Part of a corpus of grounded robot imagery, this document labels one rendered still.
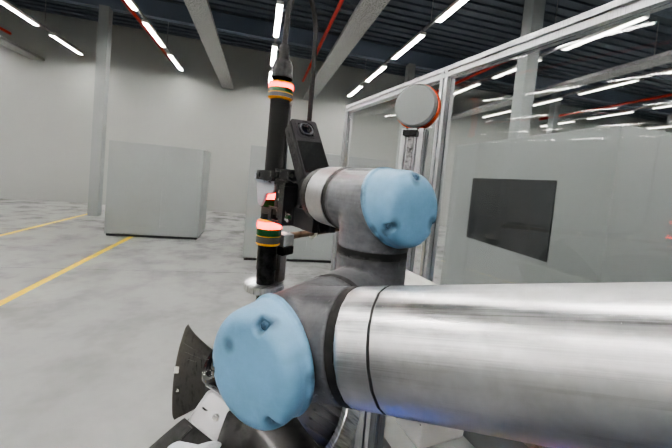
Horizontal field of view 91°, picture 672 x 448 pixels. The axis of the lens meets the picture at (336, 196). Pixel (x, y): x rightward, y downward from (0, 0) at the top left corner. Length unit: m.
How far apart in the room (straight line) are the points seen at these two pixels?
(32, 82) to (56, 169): 2.81
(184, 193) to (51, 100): 7.62
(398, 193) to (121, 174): 7.81
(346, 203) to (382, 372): 0.18
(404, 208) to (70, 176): 13.84
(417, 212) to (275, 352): 0.18
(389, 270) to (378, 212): 0.06
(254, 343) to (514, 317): 0.14
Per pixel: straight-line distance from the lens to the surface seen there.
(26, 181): 14.61
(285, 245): 0.62
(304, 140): 0.48
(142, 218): 7.96
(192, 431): 0.81
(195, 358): 0.98
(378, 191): 0.30
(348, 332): 0.21
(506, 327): 0.18
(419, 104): 1.22
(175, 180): 7.73
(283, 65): 0.60
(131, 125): 13.41
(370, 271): 0.33
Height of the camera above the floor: 1.60
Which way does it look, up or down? 3 degrees down
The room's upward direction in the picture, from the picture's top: 5 degrees clockwise
